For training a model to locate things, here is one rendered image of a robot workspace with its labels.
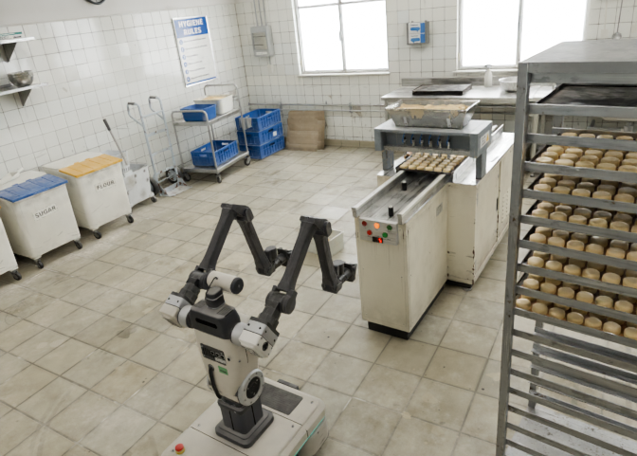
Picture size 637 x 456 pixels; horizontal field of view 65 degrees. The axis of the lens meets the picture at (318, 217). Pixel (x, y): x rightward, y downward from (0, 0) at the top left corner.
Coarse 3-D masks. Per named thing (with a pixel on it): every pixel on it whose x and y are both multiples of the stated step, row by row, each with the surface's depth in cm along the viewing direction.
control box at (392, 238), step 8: (360, 216) 296; (360, 224) 295; (368, 224) 292; (384, 224) 286; (392, 224) 282; (360, 232) 297; (376, 232) 291; (392, 232) 285; (368, 240) 296; (376, 240) 293; (384, 240) 290; (392, 240) 287
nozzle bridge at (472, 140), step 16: (384, 128) 344; (400, 128) 340; (416, 128) 336; (432, 128) 332; (464, 128) 324; (480, 128) 320; (384, 144) 354; (400, 144) 350; (416, 144) 344; (432, 144) 337; (464, 144) 325; (480, 144) 317; (384, 160) 365; (480, 160) 326; (480, 176) 330
